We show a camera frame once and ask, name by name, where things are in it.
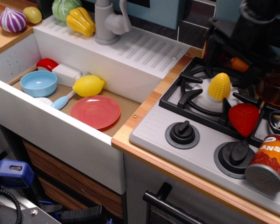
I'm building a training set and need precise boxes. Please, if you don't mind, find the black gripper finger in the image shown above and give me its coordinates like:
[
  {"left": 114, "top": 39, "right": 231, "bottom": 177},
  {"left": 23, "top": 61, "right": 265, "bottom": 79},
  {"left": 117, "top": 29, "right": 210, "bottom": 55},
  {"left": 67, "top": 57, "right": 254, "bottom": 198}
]
[
  {"left": 204, "top": 39, "right": 223, "bottom": 77},
  {"left": 238, "top": 65, "right": 261, "bottom": 88}
]

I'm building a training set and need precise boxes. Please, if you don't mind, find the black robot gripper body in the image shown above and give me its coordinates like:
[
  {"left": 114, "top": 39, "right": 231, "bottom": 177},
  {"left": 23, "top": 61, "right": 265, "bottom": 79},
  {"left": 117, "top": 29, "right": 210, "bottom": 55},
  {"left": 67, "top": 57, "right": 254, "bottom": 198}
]
[{"left": 208, "top": 0, "right": 280, "bottom": 67}]

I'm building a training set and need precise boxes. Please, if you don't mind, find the yellow toy corn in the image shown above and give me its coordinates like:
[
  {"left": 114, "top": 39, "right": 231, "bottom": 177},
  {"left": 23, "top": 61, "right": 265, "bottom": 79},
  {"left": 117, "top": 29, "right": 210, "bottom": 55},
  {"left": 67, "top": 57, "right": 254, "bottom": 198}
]
[{"left": 207, "top": 72, "right": 231, "bottom": 101}]

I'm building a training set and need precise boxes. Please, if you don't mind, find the pink plastic plate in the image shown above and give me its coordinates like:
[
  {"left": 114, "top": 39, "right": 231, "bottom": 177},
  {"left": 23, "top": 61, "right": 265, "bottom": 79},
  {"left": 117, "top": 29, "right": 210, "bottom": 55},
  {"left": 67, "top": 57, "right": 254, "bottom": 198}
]
[{"left": 70, "top": 95, "right": 121, "bottom": 129}]

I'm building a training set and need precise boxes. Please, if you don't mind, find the orange toy fruit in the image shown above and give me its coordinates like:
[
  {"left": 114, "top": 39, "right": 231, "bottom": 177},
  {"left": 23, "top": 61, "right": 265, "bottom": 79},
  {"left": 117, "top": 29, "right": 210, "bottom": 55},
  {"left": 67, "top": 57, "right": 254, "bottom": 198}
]
[{"left": 231, "top": 57, "right": 250, "bottom": 73}]

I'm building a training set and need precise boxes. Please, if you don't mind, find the orange transparent toy pot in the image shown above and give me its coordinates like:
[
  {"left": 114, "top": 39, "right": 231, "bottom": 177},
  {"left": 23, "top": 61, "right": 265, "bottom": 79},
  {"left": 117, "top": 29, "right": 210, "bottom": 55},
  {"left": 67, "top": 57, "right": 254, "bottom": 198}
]
[{"left": 256, "top": 64, "right": 280, "bottom": 107}]

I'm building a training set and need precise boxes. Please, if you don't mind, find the red toy strawberry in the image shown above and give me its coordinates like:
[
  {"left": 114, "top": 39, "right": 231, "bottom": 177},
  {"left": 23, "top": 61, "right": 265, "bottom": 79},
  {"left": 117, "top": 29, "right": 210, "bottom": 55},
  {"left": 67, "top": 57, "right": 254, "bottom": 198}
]
[{"left": 228, "top": 103, "right": 259, "bottom": 137}]

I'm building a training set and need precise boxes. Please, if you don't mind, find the black stove grate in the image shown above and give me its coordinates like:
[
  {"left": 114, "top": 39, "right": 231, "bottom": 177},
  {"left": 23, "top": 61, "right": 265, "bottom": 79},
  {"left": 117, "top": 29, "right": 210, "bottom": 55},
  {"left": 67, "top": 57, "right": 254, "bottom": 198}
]
[{"left": 159, "top": 56, "right": 280, "bottom": 148}]

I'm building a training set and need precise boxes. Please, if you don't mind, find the right black stove knob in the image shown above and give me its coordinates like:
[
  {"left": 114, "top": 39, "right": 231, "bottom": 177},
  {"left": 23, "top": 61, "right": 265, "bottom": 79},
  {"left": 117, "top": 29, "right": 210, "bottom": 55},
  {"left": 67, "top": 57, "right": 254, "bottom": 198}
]
[{"left": 214, "top": 140, "right": 255, "bottom": 179}]

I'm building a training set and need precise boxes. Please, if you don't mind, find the black stove knob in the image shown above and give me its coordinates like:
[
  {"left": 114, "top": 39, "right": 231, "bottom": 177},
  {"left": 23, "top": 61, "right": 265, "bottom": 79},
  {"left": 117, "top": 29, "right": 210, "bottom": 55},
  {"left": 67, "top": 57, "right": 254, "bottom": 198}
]
[
  {"left": 214, "top": 140, "right": 255, "bottom": 179},
  {"left": 165, "top": 120, "right": 200, "bottom": 150}
]

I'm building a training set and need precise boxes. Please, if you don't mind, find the grey toy stove top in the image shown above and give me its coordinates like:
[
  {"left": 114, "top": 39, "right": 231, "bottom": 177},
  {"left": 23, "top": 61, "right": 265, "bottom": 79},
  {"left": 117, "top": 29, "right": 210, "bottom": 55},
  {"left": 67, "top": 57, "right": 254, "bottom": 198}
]
[{"left": 129, "top": 100, "right": 280, "bottom": 215}]

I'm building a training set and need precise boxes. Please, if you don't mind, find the left black stove knob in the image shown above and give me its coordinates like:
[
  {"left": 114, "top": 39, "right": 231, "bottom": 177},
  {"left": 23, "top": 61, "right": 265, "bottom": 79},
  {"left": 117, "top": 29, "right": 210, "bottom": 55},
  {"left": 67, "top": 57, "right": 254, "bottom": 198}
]
[{"left": 165, "top": 120, "right": 200, "bottom": 150}]

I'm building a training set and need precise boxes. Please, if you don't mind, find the orange toy beans can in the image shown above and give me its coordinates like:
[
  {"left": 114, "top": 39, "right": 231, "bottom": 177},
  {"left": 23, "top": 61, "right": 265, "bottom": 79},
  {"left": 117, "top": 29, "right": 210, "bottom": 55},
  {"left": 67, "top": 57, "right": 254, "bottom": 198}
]
[{"left": 245, "top": 134, "right": 280, "bottom": 194}]

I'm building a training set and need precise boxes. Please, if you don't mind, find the grey toy faucet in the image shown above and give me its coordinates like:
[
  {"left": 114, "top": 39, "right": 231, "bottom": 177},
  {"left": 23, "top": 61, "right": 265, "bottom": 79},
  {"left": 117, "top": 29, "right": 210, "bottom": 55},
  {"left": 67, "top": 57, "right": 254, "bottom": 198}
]
[{"left": 95, "top": 0, "right": 132, "bottom": 45}]

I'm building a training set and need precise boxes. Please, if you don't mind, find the yellow toy lemon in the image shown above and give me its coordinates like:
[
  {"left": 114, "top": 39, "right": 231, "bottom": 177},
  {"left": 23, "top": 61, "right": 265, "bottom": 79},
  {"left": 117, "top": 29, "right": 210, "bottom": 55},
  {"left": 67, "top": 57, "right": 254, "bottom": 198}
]
[{"left": 72, "top": 75, "right": 105, "bottom": 97}]

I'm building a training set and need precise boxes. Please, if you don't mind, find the yellow toy bell pepper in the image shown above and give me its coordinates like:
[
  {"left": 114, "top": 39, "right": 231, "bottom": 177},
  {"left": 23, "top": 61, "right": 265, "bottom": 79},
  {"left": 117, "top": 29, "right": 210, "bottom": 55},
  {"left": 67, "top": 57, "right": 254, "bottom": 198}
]
[{"left": 66, "top": 7, "right": 96, "bottom": 37}]

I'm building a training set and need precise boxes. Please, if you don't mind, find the white toy block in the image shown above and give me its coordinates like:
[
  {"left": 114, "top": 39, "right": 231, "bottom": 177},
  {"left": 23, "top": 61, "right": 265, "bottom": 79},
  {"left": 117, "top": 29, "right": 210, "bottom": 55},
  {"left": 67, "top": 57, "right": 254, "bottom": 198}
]
[{"left": 52, "top": 63, "right": 82, "bottom": 87}]

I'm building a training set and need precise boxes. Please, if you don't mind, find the green toy cabbage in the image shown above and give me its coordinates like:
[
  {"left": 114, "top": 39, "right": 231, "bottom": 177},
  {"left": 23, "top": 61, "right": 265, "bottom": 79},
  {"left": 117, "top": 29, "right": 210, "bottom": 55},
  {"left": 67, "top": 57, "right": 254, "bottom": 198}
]
[{"left": 51, "top": 0, "right": 83, "bottom": 22}]

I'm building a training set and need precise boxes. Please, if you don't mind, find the white toy sink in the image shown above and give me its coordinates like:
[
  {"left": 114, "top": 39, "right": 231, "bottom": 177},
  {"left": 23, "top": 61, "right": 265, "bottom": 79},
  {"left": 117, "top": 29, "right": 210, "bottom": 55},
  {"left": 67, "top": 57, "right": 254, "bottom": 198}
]
[{"left": 0, "top": 16, "right": 191, "bottom": 195}]

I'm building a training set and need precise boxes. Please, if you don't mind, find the light blue toy spoon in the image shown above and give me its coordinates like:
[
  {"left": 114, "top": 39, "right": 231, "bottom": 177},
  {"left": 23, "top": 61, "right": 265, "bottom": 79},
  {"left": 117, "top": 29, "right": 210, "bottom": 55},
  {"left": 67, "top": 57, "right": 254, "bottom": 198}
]
[{"left": 51, "top": 91, "right": 76, "bottom": 110}]

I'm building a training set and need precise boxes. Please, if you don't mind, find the red and white toy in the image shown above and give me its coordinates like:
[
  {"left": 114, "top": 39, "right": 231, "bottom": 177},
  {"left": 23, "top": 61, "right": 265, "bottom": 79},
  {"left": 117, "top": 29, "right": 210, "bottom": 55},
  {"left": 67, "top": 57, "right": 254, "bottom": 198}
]
[{"left": 36, "top": 58, "right": 58, "bottom": 72}]

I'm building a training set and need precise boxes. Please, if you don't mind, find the white round toy lid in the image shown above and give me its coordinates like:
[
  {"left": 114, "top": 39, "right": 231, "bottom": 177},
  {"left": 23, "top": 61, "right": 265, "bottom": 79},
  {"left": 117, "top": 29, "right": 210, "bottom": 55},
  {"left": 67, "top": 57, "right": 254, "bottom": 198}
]
[{"left": 35, "top": 97, "right": 53, "bottom": 106}]

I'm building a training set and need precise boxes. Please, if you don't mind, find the light blue plastic bowl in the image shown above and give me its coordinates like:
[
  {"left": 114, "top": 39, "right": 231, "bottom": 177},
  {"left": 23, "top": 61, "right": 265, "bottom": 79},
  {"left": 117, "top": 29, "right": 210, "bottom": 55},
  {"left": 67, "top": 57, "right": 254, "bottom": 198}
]
[{"left": 20, "top": 70, "right": 57, "bottom": 98}]

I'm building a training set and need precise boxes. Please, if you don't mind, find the yellow toy potato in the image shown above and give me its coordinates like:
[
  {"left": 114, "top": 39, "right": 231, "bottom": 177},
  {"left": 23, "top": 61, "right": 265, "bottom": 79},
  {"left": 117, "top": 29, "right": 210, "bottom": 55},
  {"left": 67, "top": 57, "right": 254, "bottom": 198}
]
[{"left": 23, "top": 7, "right": 42, "bottom": 24}]

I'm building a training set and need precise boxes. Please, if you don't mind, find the purple striped toy onion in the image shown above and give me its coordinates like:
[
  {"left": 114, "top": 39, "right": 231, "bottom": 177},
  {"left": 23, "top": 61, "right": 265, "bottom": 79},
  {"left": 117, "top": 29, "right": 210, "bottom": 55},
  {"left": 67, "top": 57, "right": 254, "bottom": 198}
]
[{"left": 0, "top": 7, "right": 27, "bottom": 33}]

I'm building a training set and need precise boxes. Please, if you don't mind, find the wooden drawer front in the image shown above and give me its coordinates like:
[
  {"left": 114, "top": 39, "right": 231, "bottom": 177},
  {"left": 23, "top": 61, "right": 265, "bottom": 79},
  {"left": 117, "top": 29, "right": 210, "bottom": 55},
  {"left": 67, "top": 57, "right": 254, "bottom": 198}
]
[{"left": 22, "top": 140, "right": 124, "bottom": 224}]

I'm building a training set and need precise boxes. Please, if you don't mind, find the blue clamp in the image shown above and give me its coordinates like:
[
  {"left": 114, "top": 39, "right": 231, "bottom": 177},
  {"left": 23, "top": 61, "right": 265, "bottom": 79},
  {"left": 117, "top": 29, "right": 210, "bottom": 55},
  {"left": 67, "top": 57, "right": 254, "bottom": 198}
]
[{"left": 0, "top": 159, "right": 34, "bottom": 189}]

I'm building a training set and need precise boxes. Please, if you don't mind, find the black oven door handle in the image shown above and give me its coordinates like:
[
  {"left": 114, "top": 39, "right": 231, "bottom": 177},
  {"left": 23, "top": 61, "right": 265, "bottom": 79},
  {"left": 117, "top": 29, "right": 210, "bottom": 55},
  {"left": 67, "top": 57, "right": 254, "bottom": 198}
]
[{"left": 142, "top": 182, "right": 204, "bottom": 224}]

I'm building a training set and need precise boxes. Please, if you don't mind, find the black ridged tool handle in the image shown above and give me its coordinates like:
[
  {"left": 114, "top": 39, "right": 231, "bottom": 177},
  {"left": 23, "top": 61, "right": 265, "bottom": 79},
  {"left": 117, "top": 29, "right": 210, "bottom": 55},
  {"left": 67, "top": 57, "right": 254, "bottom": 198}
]
[{"left": 59, "top": 206, "right": 108, "bottom": 224}]

